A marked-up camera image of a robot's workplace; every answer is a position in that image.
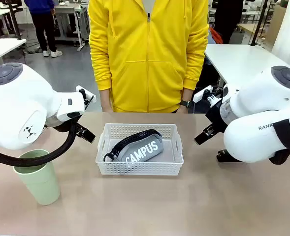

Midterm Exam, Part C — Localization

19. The person in yellow hoodie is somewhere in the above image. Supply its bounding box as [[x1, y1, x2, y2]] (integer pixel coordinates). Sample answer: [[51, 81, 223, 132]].
[[88, 0, 209, 113]]

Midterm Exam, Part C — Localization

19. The person's right forearm yellow sleeve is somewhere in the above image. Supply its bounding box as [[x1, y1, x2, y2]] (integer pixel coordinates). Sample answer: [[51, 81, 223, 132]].
[[92, 46, 114, 91]]

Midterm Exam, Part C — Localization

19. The person in blue top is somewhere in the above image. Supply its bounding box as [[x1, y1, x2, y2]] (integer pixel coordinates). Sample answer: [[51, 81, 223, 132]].
[[24, 0, 63, 58]]

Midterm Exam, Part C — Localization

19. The person's right hand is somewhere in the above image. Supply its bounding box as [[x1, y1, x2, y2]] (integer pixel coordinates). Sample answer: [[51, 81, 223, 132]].
[[98, 89, 114, 113]]

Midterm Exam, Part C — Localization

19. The pale green plastic cup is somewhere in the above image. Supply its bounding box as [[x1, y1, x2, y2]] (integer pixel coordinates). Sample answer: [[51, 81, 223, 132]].
[[13, 149, 62, 206]]

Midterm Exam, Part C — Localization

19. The white table with round leg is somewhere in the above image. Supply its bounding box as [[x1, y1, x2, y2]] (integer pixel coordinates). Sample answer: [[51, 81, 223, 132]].
[[0, 38, 27, 66]]

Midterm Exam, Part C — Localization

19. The black stapler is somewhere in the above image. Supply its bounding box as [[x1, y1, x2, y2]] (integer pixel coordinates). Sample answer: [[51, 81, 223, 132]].
[[216, 148, 244, 163]]

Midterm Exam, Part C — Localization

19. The black wristwatch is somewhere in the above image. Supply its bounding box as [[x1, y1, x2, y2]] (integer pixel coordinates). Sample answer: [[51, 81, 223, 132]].
[[179, 99, 193, 109]]

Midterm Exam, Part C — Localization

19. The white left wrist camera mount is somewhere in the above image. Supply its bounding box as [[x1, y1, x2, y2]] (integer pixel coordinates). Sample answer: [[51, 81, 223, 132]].
[[75, 85, 97, 112]]

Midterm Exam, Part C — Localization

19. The white perforated plastic basket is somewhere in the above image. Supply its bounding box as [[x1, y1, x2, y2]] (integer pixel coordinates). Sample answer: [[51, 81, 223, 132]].
[[95, 123, 185, 176]]

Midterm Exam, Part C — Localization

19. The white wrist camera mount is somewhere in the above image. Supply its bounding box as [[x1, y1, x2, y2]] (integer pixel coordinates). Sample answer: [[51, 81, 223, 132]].
[[75, 85, 97, 112], [193, 85, 225, 103]]

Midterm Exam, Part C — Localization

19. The black stand pole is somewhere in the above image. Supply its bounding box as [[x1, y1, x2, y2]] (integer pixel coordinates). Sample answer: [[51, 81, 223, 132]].
[[250, 0, 268, 47]]

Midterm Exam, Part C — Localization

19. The grey background desk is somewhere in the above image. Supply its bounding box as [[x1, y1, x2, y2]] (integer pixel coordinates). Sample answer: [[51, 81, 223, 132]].
[[51, 1, 90, 52]]

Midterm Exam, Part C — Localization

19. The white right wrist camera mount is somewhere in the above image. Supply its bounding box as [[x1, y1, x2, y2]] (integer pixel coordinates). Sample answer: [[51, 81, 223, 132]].
[[193, 85, 225, 103]]

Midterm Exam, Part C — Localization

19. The person in black clothes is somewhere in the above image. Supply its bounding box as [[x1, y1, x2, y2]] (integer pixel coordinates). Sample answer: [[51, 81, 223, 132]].
[[213, 0, 244, 45]]

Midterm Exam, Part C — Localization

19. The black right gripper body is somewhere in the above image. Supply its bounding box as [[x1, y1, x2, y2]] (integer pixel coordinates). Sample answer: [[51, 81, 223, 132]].
[[205, 100, 230, 135]]

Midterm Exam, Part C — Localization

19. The person's left forearm yellow sleeve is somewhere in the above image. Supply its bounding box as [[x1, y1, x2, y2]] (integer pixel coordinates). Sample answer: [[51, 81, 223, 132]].
[[182, 46, 206, 91]]

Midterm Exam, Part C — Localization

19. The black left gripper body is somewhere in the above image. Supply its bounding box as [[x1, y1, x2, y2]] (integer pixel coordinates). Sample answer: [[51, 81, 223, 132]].
[[45, 115, 85, 133]]

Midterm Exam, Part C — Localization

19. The black strap on arm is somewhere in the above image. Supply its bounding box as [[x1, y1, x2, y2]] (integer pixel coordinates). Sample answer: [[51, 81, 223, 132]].
[[268, 118, 290, 166]]

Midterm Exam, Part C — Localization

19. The black corrugated cable hose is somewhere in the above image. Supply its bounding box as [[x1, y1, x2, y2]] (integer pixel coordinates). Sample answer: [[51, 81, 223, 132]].
[[0, 121, 81, 168]]

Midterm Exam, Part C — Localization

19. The grey zipper pouch with print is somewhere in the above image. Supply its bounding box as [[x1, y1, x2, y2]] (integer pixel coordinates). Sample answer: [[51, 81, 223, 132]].
[[103, 129, 163, 165]]

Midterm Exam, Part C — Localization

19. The orange fabric item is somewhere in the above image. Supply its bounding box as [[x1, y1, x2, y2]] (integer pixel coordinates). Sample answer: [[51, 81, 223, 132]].
[[208, 26, 223, 45]]

